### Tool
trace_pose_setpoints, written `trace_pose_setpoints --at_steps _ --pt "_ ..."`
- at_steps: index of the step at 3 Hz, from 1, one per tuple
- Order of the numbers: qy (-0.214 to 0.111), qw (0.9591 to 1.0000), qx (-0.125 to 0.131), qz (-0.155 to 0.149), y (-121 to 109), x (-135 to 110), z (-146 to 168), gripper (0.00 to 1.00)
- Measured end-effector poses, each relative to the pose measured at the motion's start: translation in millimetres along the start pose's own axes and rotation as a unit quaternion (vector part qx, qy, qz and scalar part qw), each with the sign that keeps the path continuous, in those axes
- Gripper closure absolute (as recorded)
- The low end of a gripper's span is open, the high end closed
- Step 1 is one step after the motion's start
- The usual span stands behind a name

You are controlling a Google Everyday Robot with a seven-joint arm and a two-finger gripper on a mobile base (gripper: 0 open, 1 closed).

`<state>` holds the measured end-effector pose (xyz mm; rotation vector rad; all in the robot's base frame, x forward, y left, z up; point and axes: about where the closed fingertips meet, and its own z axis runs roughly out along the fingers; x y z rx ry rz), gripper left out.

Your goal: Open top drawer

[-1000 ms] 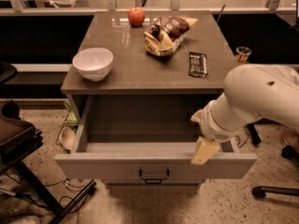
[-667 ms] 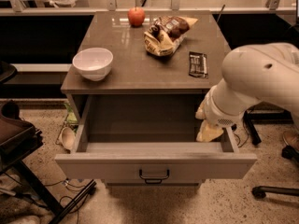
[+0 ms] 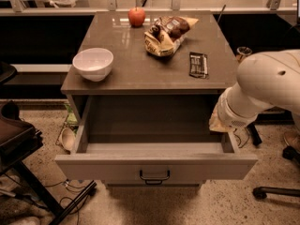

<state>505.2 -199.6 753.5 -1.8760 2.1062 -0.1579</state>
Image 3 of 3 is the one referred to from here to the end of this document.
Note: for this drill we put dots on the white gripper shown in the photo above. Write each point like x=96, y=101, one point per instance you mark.
x=227, y=114

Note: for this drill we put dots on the grey top drawer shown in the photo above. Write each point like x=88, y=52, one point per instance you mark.
x=154, y=140

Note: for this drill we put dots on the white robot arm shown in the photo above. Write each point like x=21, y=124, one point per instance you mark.
x=264, y=80

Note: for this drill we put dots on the grey drawer cabinet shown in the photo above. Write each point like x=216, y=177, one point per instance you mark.
x=137, y=73

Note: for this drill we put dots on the black metal stand leg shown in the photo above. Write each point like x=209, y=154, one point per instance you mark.
x=256, y=139

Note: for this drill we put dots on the black snack bar wrapper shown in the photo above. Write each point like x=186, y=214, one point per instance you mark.
x=198, y=65

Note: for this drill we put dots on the clear plastic cup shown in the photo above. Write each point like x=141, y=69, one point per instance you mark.
x=242, y=53

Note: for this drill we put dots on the black chair base leg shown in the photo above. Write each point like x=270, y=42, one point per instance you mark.
x=261, y=193

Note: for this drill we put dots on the yellow brown chip bag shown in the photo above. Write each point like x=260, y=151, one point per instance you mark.
x=166, y=34

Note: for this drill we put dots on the red apple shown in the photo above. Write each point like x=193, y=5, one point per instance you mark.
x=136, y=16

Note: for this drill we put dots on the white bowl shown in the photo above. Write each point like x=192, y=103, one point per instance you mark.
x=93, y=64

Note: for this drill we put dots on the beige dustpan on floor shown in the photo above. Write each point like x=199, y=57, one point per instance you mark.
x=67, y=138

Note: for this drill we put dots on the black cart left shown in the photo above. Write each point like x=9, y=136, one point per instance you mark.
x=18, y=140

